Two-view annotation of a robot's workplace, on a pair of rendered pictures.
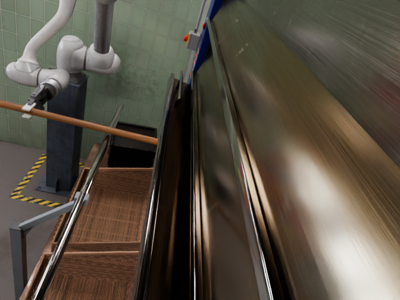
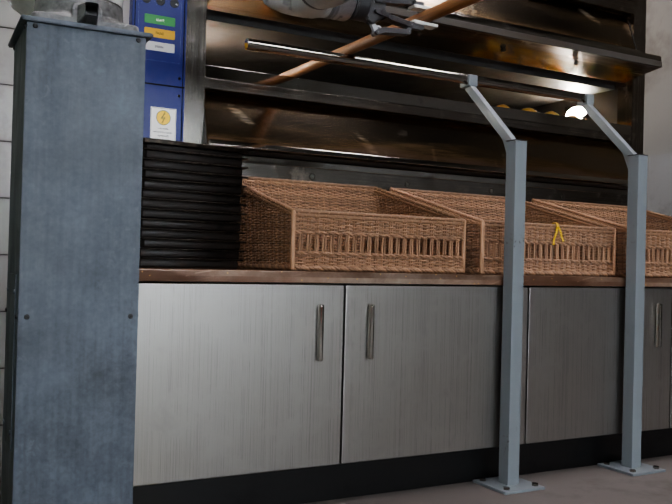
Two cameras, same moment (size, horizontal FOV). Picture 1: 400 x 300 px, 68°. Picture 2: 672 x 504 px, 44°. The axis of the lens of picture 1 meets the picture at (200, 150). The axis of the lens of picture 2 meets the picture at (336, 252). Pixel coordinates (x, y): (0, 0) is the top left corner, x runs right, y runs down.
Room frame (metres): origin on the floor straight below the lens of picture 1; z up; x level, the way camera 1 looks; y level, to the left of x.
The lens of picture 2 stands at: (1.79, 2.62, 0.61)
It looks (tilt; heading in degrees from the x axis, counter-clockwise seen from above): 1 degrees up; 254
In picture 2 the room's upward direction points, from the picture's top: 2 degrees clockwise
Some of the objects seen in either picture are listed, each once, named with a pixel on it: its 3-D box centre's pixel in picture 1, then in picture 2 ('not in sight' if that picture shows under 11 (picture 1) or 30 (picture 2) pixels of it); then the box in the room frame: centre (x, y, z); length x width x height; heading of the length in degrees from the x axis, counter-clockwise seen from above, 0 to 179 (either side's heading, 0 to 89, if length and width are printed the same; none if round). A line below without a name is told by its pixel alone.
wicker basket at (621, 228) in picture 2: not in sight; (633, 237); (-0.07, 0.05, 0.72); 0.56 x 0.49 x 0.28; 14
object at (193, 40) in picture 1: (193, 40); not in sight; (2.06, 0.30, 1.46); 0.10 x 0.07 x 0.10; 13
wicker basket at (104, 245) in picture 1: (115, 209); (339, 222); (1.11, 0.32, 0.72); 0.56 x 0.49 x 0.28; 14
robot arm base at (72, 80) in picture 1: (65, 71); (80, 20); (1.82, 1.05, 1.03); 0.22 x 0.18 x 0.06; 100
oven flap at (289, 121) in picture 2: not in sight; (448, 145); (0.60, -0.07, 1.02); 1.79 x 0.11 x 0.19; 13
